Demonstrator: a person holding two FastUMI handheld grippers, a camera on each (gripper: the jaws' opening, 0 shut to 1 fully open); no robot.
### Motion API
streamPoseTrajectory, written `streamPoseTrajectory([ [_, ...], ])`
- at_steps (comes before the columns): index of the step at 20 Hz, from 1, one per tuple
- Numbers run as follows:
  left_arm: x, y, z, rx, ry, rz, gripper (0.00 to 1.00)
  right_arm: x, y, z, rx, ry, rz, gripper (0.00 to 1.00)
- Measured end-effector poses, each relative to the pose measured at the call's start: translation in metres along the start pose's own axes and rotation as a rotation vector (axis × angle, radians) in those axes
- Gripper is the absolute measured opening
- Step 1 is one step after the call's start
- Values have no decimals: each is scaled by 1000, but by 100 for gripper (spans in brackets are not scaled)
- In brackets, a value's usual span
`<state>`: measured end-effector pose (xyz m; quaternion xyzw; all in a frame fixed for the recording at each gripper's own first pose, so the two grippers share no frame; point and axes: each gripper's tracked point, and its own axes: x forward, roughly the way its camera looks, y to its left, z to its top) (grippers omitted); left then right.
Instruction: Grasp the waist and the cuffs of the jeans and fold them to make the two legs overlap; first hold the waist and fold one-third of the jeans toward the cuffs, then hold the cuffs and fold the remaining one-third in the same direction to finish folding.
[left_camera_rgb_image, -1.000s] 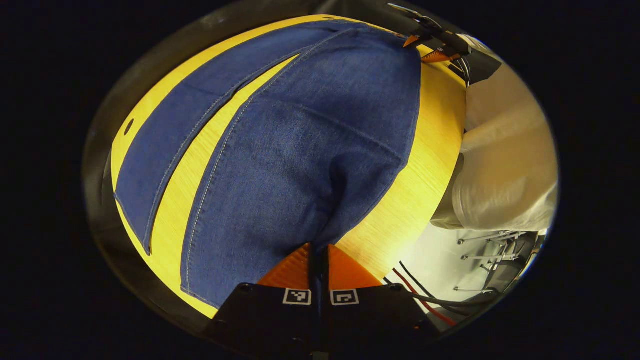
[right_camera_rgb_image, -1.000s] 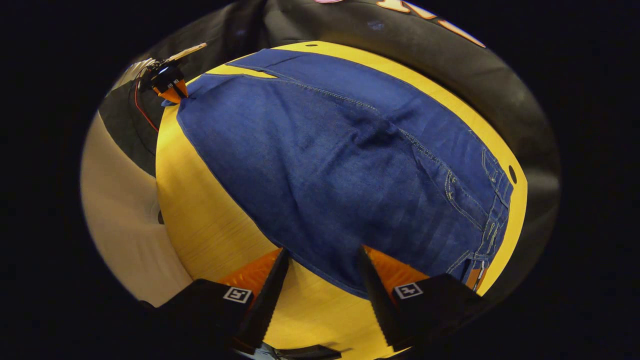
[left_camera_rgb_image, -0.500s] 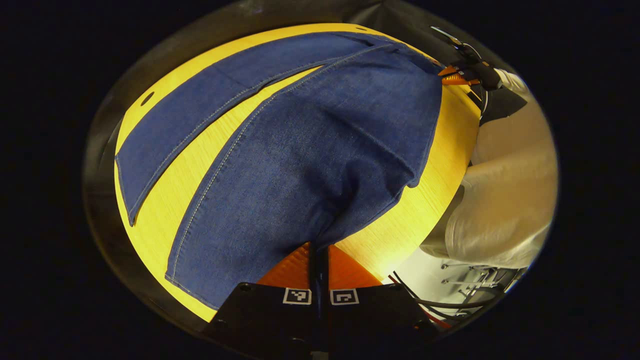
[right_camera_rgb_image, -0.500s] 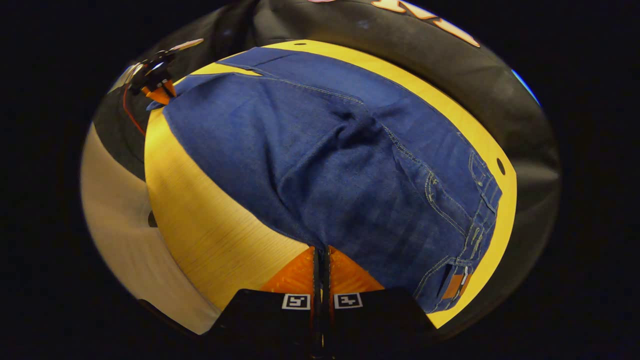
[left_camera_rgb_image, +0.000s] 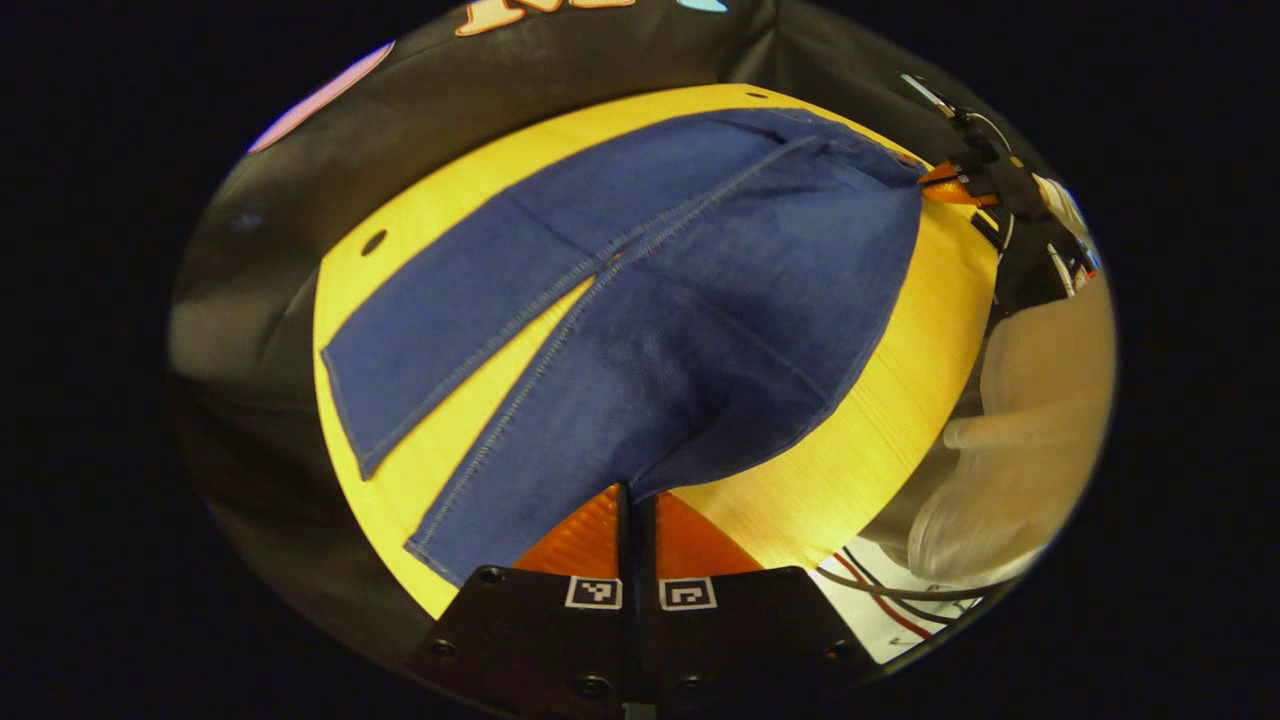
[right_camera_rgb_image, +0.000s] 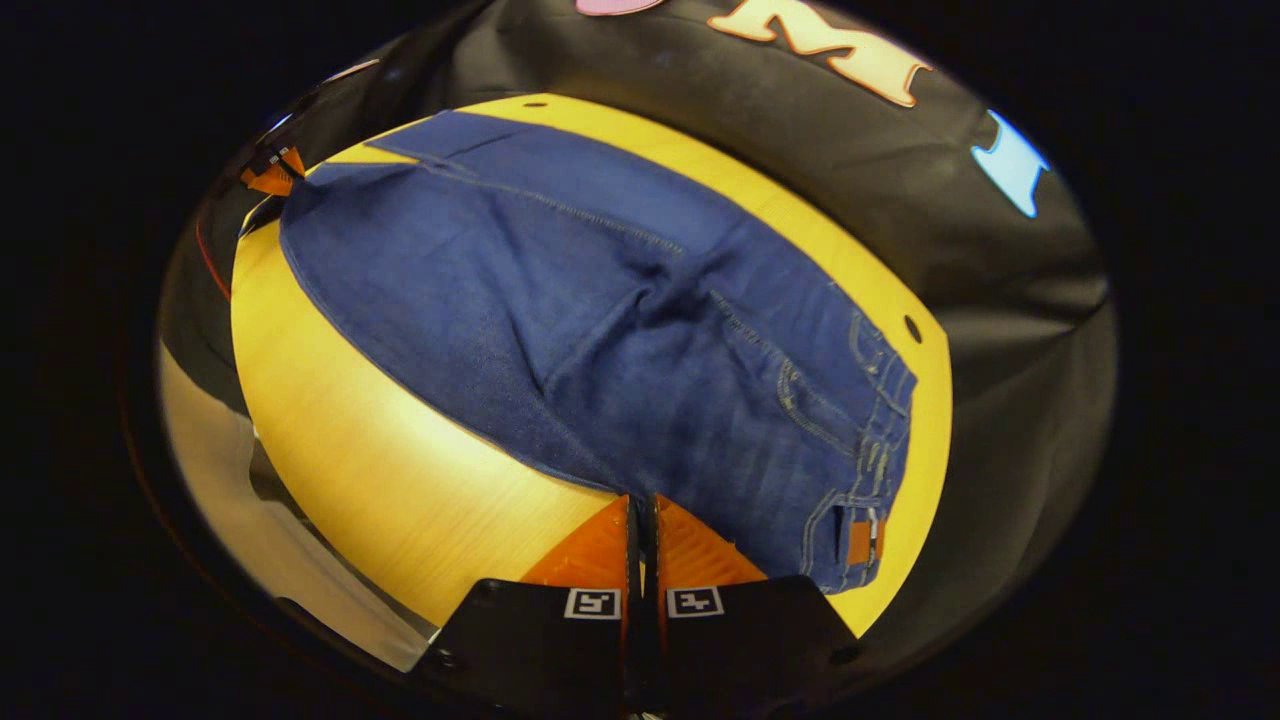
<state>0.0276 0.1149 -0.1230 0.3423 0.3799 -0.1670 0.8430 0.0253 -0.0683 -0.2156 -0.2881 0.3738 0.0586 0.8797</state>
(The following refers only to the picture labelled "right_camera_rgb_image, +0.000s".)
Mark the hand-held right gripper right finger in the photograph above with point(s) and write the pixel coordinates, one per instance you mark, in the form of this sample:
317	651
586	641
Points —
740	650

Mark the black backdrop cloth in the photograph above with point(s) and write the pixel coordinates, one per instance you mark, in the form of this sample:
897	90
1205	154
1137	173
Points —
900	190

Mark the blue denim jeans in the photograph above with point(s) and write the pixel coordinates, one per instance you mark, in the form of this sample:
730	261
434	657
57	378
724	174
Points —
560	300

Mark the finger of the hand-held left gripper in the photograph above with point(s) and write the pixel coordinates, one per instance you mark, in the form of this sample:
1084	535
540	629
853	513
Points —
272	175

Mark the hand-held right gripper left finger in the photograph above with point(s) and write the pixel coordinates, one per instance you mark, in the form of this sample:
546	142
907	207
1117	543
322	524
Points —
560	650

